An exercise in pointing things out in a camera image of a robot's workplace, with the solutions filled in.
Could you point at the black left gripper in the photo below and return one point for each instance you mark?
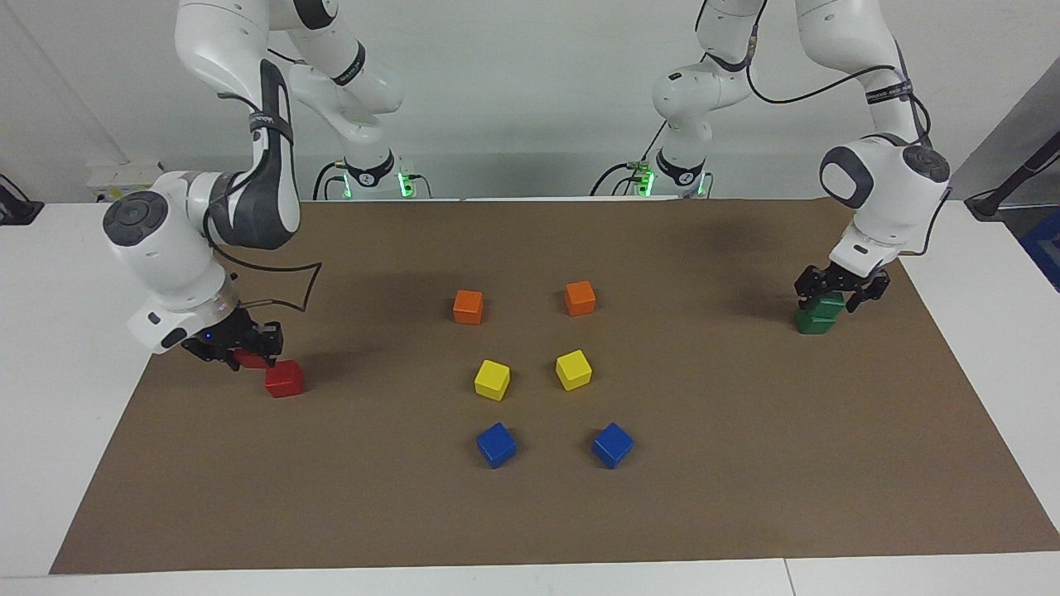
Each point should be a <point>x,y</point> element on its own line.
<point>840,280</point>

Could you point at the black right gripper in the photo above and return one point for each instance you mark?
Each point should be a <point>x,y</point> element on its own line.
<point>217,335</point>

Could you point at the red wooden block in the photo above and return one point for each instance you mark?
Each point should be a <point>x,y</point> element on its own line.
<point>284,381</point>
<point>252,359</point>

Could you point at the green wooden block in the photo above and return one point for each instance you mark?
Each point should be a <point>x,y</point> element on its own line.
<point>828,304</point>
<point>814,324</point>

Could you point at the yellow wooden block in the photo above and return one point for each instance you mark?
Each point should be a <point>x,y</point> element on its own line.
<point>573,370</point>
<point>492,380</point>

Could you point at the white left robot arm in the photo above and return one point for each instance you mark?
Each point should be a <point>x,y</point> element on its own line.
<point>886,190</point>

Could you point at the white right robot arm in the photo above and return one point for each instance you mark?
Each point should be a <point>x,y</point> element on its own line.
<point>166,248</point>

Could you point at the brown table mat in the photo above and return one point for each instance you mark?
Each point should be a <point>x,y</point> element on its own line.
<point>331,463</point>

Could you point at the black stand with pole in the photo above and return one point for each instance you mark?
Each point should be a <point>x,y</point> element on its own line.
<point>990,203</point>

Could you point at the blue crate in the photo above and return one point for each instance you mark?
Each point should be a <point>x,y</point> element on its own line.
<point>1045,244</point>

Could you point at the white power strip box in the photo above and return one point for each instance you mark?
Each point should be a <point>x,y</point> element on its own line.
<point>116,175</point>

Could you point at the orange wooden block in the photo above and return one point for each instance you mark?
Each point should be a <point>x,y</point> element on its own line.
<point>468,306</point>
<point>580,298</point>

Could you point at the blue wooden block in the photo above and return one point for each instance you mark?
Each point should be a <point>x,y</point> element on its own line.
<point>496,444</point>
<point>613,444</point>

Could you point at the black clamp mount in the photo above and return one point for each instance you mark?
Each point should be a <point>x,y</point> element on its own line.
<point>16,211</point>

